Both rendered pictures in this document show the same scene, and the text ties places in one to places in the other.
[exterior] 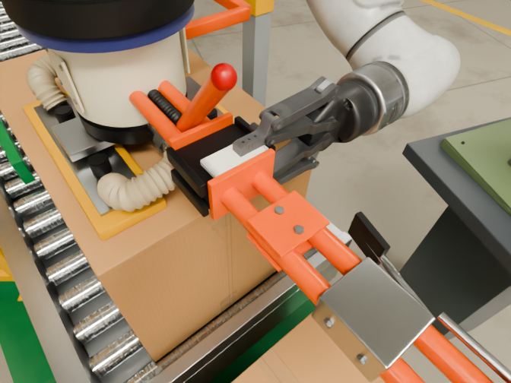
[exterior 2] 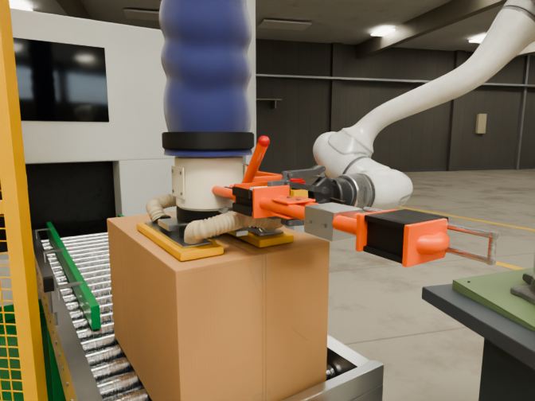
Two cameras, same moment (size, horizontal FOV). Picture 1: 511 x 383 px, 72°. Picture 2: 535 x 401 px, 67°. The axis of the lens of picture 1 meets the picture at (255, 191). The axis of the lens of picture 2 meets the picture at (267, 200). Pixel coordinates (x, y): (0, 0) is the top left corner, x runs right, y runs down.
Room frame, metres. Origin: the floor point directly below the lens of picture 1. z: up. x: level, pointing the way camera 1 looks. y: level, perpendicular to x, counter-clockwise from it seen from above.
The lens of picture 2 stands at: (-0.51, -0.09, 1.21)
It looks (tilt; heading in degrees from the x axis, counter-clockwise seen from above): 9 degrees down; 8
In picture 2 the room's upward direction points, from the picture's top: straight up
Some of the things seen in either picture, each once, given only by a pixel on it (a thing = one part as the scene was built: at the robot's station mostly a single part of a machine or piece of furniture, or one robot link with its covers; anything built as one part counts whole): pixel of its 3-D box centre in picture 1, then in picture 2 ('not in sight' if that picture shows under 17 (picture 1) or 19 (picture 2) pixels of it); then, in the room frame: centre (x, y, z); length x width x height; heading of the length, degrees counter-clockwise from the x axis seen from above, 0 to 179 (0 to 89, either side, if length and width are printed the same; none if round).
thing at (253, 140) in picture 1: (255, 134); (279, 179); (0.29, 0.00, 1.12); 0.05 x 0.01 x 0.03; 131
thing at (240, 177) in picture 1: (222, 164); (261, 199); (0.28, 0.04, 1.08); 0.10 x 0.08 x 0.06; 131
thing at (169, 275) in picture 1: (151, 175); (206, 295); (0.55, 0.24, 0.75); 0.60 x 0.40 x 0.40; 42
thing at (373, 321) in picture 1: (369, 317); (332, 220); (0.11, -0.10, 1.07); 0.07 x 0.07 x 0.04; 41
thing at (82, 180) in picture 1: (84, 144); (174, 231); (0.41, 0.27, 0.98); 0.34 x 0.10 x 0.05; 41
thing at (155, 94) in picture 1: (166, 108); not in sight; (0.37, 0.12, 1.08); 0.07 x 0.02 x 0.02; 41
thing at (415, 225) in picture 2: not in sight; (400, 235); (0.01, -0.18, 1.08); 0.08 x 0.07 x 0.05; 41
